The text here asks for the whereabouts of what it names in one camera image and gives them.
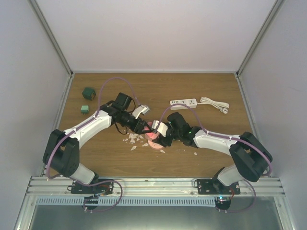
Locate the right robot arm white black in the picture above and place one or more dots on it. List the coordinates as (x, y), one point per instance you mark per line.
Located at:
(250, 157)

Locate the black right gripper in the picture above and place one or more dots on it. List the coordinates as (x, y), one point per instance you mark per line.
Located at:
(162, 141)

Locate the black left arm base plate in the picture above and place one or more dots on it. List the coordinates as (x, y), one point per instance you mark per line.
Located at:
(104, 187)

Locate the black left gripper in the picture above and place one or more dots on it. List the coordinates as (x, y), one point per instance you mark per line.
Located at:
(138, 129)

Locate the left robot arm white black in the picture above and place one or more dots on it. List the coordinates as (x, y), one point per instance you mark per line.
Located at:
(62, 152)

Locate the aluminium front rail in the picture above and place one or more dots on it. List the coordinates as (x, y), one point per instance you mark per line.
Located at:
(163, 187)

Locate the slotted grey cable duct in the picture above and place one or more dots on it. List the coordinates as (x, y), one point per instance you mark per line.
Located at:
(132, 201)

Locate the pink round socket tower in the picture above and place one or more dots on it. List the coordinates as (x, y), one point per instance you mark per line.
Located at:
(150, 138)

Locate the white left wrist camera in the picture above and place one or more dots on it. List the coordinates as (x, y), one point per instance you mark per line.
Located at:
(140, 110)

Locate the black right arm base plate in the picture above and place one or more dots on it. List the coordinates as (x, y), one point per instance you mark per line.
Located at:
(215, 187)

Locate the light green plug adapter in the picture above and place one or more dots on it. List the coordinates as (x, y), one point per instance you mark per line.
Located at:
(85, 109)

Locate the dark green cube plug adapter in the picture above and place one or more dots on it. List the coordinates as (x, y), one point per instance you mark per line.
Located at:
(88, 93)

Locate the white power strip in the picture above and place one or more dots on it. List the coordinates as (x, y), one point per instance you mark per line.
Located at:
(183, 104)

